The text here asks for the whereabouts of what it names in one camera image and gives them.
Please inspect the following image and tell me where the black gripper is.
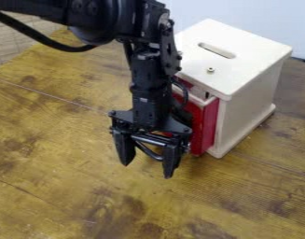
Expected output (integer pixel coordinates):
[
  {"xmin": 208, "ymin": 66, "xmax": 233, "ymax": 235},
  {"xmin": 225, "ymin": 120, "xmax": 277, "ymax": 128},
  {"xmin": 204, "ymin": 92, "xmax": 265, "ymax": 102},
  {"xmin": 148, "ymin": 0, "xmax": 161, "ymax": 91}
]
[{"xmin": 108, "ymin": 98, "xmax": 192, "ymax": 178}]

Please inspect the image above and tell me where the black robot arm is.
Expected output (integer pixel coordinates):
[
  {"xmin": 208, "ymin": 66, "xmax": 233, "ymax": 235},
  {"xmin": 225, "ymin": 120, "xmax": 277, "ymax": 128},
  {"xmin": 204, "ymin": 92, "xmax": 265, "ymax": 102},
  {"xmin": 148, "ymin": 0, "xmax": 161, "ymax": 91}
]
[{"xmin": 0, "ymin": 0, "xmax": 192, "ymax": 178}]

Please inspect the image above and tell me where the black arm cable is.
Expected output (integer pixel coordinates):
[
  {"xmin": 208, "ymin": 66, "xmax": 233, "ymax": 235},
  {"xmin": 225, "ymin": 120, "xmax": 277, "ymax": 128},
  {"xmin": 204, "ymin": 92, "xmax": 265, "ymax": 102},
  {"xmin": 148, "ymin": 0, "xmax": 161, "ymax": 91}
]
[{"xmin": 0, "ymin": 10, "xmax": 97, "ymax": 53}]

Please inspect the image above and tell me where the red drawer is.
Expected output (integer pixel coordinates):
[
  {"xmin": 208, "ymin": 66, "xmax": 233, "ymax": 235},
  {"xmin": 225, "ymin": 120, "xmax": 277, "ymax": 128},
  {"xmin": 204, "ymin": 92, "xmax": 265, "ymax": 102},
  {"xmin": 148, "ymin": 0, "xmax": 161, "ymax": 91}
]
[{"xmin": 172, "ymin": 77, "xmax": 220, "ymax": 156}]

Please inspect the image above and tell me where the black metal drawer handle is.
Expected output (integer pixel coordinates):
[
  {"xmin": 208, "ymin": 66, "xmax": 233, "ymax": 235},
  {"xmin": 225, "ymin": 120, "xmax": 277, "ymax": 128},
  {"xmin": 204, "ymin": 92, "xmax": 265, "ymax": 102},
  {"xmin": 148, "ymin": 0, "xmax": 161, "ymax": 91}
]
[{"xmin": 131, "ymin": 134, "xmax": 189, "ymax": 162}]

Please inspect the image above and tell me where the white wooden box cabinet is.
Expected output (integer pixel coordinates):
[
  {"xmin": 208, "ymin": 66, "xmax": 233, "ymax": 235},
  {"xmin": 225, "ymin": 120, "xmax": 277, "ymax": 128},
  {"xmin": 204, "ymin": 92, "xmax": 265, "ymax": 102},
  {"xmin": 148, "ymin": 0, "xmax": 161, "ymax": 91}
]
[{"xmin": 176, "ymin": 19, "xmax": 292, "ymax": 158}]

